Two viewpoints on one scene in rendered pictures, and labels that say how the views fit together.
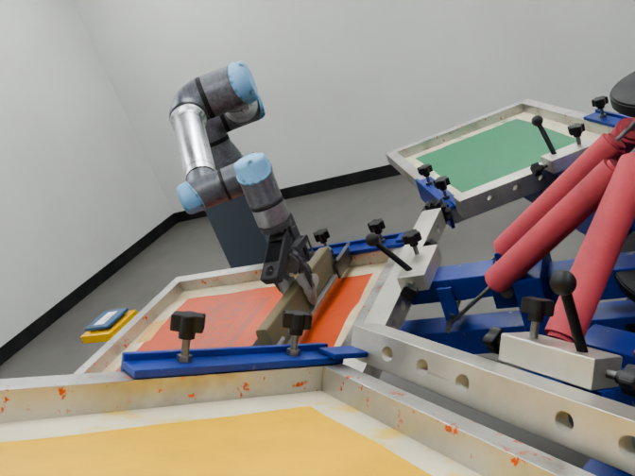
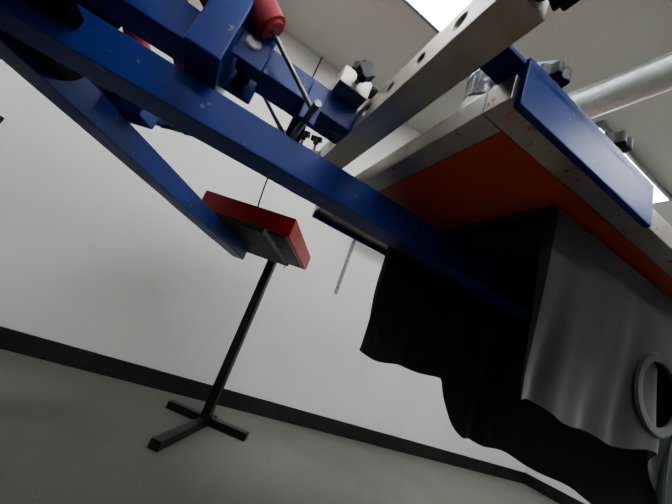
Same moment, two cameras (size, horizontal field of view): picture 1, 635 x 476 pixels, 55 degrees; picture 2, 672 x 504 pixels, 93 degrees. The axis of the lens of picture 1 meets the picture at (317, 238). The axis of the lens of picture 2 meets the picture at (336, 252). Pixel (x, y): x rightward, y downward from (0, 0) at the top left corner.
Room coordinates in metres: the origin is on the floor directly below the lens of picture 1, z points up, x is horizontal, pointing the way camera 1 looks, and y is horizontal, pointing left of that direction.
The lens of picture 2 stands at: (1.51, -0.52, 0.63)
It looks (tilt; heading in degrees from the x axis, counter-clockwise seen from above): 16 degrees up; 127
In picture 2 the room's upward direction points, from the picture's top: 21 degrees clockwise
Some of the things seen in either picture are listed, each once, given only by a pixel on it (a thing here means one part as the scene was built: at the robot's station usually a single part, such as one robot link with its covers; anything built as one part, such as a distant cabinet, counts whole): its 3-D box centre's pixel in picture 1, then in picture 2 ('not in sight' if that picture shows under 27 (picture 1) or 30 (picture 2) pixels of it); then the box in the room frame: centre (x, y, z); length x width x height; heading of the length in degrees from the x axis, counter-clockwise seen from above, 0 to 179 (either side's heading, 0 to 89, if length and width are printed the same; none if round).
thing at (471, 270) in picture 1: (452, 282); (307, 101); (1.10, -0.22, 1.02); 0.17 x 0.06 x 0.05; 60
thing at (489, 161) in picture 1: (510, 133); not in sight; (1.75, -0.65, 1.05); 1.08 x 0.61 x 0.23; 0
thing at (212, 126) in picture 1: (206, 120); not in sight; (2.16, 0.21, 1.37); 0.13 x 0.12 x 0.14; 91
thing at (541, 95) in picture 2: (357, 255); (576, 158); (1.50, -0.08, 0.98); 0.30 x 0.05 x 0.07; 60
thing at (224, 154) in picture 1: (217, 152); not in sight; (2.16, 0.22, 1.25); 0.15 x 0.15 x 0.10
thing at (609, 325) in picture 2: not in sight; (595, 360); (1.57, 0.22, 0.77); 0.46 x 0.09 x 0.36; 60
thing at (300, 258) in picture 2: not in sight; (263, 235); (0.14, 0.59, 1.06); 0.61 x 0.46 x 0.12; 120
